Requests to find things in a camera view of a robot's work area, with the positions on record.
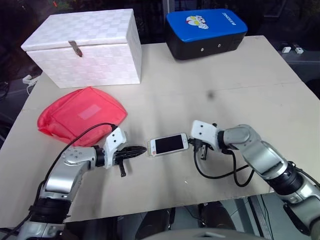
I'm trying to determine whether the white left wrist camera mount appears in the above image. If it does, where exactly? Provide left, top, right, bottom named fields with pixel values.
left=103, top=127, right=128, bottom=170

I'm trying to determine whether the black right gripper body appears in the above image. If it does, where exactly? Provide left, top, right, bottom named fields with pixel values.
left=193, top=139, right=210, bottom=161

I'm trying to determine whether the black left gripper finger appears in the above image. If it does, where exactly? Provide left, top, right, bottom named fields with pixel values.
left=124, top=150, right=147, bottom=160
left=124, top=145, right=148, bottom=154

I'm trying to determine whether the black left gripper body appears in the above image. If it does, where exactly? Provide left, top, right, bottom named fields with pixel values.
left=113, top=147, right=129, bottom=178

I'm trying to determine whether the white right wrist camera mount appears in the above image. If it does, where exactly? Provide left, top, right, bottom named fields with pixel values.
left=190, top=119, right=221, bottom=151

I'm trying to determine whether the dark rounded shape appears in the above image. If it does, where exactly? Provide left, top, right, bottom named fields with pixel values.
left=197, top=201, right=236, bottom=229

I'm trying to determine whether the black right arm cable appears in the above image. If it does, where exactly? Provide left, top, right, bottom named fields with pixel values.
left=193, top=146, right=255, bottom=188

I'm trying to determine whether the white power strip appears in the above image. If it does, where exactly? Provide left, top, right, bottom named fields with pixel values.
left=22, top=74, right=40, bottom=87

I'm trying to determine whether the white smartphone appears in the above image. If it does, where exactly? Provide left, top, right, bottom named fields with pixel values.
left=152, top=133, right=189, bottom=157

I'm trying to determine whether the blue and black padded block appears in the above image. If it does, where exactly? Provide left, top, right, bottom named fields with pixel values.
left=164, top=8, right=249, bottom=61

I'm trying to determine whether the red fabric pouch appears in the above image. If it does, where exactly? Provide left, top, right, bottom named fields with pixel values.
left=36, top=86, right=129, bottom=148

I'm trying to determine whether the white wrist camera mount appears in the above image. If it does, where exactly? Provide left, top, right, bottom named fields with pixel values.
left=190, top=119, right=221, bottom=151
left=103, top=127, right=128, bottom=170

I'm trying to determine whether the white woven lidded box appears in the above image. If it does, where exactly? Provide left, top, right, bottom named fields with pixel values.
left=20, top=8, right=143, bottom=89

